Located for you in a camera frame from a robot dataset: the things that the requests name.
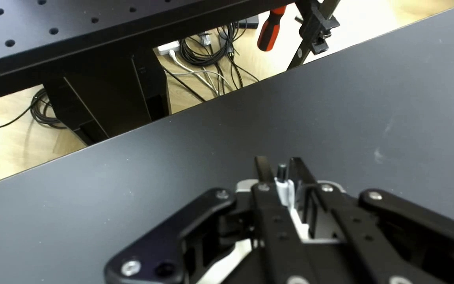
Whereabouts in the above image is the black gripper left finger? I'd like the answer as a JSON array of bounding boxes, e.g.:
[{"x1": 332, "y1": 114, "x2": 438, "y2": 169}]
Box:
[{"x1": 104, "y1": 157, "x2": 299, "y2": 284}]

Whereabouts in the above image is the black tripod stand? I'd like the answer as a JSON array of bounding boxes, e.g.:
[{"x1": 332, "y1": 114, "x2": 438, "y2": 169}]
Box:
[{"x1": 288, "y1": 0, "x2": 340, "y2": 68}]

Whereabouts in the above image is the red handled clamp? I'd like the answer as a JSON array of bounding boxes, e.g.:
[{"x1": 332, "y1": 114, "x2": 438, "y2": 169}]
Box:
[{"x1": 256, "y1": 7, "x2": 285, "y2": 53}]

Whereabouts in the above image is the black cable bundle on floor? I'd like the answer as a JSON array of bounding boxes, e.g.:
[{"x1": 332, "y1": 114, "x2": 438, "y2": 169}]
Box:
[{"x1": 154, "y1": 23, "x2": 263, "y2": 105}]

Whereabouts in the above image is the black perforated optical breadboard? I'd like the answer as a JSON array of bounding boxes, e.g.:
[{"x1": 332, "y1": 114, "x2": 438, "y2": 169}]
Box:
[{"x1": 0, "y1": 0, "x2": 291, "y2": 143}]

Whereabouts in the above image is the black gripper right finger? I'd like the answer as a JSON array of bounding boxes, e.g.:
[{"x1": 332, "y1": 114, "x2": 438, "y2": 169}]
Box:
[{"x1": 288, "y1": 158, "x2": 454, "y2": 284}]

